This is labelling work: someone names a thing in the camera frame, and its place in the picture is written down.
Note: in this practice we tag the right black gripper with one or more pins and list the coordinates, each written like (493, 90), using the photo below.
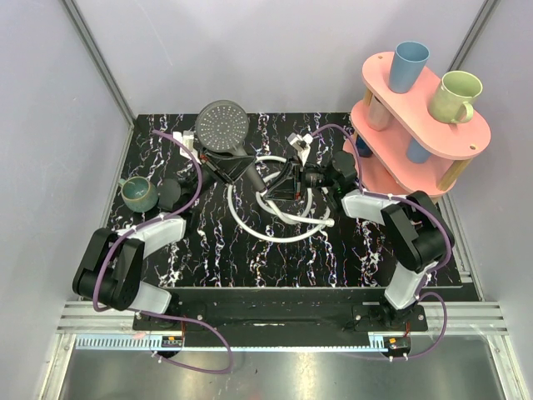
(290, 186)

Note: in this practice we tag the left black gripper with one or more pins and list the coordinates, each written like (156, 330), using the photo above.
(206, 162)

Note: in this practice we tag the grey shower head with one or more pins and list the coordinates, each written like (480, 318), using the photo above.
(221, 127)

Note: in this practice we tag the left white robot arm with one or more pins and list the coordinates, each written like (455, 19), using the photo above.
(111, 267)

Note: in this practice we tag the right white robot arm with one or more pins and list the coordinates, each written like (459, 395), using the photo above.
(420, 239)

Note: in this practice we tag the dark blue cup bottom shelf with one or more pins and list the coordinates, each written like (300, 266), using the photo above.
(363, 150)

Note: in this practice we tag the teal ceramic cup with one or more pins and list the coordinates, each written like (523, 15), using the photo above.
(138, 193)

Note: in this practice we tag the pink cup middle shelf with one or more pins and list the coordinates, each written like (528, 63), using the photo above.
(378, 117)

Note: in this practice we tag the pink three-tier shelf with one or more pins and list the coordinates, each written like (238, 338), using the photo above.
(452, 147)

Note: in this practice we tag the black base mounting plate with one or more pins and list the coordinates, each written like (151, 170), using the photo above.
(295, 324)

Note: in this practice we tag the light blue cup middle shelf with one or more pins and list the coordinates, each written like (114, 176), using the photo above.
(416, 153)

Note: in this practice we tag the blue tumbler on top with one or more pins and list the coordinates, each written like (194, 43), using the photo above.
(408, 61)

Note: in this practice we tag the green mug on shelf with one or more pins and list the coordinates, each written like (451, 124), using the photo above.
(453, 100)

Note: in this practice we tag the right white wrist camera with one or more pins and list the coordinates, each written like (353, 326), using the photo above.
(302, 145)

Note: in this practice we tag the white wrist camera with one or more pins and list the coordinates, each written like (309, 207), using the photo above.
(186, 138)
(302, 145)

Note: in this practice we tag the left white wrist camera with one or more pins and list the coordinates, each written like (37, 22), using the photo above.
(186, 138)

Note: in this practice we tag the aluminium rail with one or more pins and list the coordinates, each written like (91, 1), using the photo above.
(466, 318)

